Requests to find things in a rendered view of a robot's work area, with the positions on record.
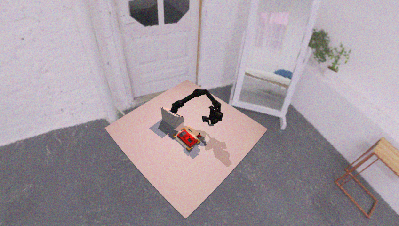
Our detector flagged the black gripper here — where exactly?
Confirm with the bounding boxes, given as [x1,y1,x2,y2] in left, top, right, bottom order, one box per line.
[202,114,214,124]

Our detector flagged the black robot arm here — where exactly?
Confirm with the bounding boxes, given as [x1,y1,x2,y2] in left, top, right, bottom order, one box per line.
[170,89,223,124]

